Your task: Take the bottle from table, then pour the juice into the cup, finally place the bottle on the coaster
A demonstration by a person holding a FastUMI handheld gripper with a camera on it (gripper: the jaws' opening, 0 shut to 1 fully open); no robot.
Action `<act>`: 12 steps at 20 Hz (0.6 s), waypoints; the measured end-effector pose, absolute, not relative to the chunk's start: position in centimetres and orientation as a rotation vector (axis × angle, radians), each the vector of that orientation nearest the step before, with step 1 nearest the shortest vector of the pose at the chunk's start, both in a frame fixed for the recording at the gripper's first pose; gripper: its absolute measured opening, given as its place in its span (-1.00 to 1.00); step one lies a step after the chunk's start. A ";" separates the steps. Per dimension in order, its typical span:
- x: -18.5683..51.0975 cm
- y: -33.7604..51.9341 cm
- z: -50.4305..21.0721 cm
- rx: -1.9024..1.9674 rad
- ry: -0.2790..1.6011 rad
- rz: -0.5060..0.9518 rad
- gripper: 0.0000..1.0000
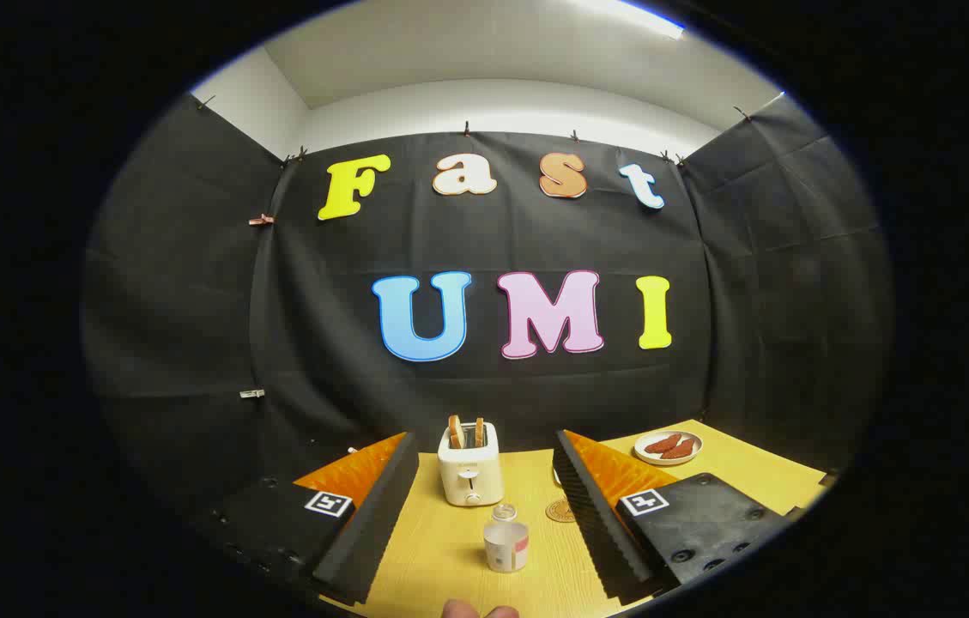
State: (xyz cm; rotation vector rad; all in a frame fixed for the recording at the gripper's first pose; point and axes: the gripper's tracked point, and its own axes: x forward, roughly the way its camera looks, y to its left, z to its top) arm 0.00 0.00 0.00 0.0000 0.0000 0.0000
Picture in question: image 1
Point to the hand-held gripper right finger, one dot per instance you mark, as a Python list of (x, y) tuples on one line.
[(600, 532)]

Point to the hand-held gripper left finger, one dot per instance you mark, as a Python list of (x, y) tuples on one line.
[(372, 532)]

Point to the round brown coaster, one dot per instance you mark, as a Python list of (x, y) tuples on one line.
[(560, 512)]

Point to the clear juice bottle white label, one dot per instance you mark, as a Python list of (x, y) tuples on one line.
[(505, 545)]

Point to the wooden table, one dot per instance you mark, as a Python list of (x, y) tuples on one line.
[(441, 549)]

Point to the white round plate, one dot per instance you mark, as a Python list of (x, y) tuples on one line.
[(645, 457)]

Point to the brown sausage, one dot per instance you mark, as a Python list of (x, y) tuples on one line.
[(680, 450), (663, 444)]

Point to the cream toaster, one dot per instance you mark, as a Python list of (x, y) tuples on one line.
[(469, 476)]

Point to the toast slice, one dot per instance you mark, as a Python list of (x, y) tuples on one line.
[(455, 432), (479, 432)]

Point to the black backdrop cloth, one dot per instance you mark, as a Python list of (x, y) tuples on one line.
[(535, 240)]

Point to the pink clip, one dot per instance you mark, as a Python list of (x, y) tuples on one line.
[(261, 221)]

